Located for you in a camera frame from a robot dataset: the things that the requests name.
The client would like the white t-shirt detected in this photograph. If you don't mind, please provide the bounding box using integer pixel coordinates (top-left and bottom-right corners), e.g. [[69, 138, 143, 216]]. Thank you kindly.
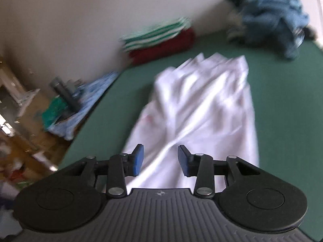
[[124, 53, 260, 189]]

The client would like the dark red folded garment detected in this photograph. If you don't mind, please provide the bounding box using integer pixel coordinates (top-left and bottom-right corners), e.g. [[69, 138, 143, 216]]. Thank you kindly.
[[129, 28, 196, 66]]

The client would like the green packet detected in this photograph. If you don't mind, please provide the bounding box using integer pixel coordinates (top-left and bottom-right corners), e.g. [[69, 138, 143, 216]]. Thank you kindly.
[[42, 97, 70, 129]]

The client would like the blue crumpled garment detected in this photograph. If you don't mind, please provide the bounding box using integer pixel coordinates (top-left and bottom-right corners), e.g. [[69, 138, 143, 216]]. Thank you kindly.
[[227, 0, 311, 60]]

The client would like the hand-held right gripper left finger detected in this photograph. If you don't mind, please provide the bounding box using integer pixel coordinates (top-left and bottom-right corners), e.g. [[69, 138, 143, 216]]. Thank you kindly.
[[59, 144, 145, 199]]

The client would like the blue patterned cloth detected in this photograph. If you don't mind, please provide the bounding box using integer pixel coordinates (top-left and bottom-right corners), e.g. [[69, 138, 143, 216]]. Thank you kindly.
[[48, 72, 119, 140]]

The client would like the green striped folded shirt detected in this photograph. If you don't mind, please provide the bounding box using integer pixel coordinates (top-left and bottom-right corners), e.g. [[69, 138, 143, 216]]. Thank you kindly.
[[120, 18, 191, 53]]

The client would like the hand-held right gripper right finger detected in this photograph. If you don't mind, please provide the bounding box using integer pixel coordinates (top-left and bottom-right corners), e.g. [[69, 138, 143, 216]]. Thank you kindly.
[[177, 145, 260, 199]]

